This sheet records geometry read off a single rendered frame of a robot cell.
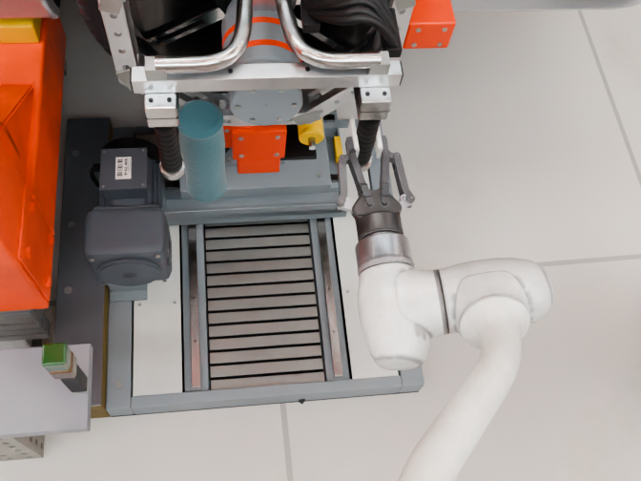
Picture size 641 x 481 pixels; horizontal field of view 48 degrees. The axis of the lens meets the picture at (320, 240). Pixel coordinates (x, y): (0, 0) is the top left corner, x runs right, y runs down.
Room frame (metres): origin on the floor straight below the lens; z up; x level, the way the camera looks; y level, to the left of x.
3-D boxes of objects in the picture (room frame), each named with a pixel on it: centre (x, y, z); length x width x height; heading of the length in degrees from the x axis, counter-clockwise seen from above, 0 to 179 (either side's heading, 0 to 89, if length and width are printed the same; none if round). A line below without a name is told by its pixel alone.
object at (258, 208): (1.07, 0.23, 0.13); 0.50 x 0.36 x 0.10; 106
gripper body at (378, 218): (0.58, -0.09, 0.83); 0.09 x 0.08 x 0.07; 16
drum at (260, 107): (0.84, 0.17, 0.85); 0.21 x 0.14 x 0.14; 16
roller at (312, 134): (1.04, 0.10, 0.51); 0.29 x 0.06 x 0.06; 16
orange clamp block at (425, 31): (1.00, -0.12, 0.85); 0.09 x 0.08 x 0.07; 106
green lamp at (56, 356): (0.29, 0.41, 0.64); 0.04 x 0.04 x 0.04; 16
